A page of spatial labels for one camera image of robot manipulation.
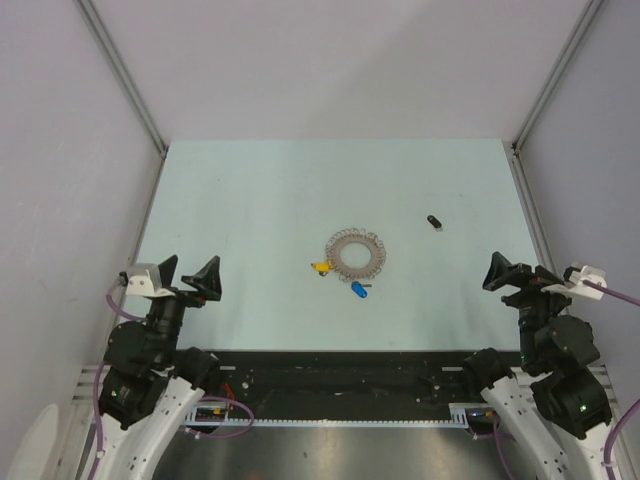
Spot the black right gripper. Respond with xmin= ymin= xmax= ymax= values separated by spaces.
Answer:
xmin=481 ymin=250 xmax=579 ymax=367

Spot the aluminium frame post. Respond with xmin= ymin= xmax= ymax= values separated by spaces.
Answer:
xmin=510 ymin=0 xmax=609 ymax=154
xmin=73 ymin=0 xmax=168 ymax=159

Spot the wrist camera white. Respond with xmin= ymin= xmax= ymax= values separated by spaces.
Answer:
xmin=119 ymin=263 xmax=174 ymax=299
xmin=541 ymin=265 xmax=607 ymax=300

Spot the grey slotted cable duct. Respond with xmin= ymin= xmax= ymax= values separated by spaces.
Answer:
xmin=183 ymin=402 xmax=469 ymax=429

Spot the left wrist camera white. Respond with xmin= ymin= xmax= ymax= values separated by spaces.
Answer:
xmin=119 ymin=263 xmax=174 ymax=299

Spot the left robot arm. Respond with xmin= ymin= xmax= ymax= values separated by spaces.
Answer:
xmin=82 ymin=255 xmax=223 ymax=479

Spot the steel disc with key rings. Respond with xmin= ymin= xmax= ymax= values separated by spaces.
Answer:
xmin=325 ymin=228 xmax=387 ymax=282

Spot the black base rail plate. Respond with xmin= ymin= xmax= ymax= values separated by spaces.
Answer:
xmin=216 ymin=351 xmax=480 ymax=403

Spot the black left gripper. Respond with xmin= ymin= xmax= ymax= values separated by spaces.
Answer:
xmin=147 ymin=254 xmax=221 ymax=364

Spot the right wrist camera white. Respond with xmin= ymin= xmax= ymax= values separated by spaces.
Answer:
xmin=541 ymin=265 xmax=607 ymax=300

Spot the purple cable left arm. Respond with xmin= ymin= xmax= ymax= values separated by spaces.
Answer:
xmin=92 ymin=282 xmax=151 ymax=480

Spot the right aluminium frame post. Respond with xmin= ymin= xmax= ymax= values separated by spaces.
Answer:
xmin=510 ymin=0 xmax=609 ymax=154

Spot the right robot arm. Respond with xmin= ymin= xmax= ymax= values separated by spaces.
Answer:
xmin=461 ymin=252 xmax=619 ymax=479

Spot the left aluminium frame post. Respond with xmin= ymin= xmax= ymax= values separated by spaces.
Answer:
xmin=73 ymin=0 xmax=168 ymax=159

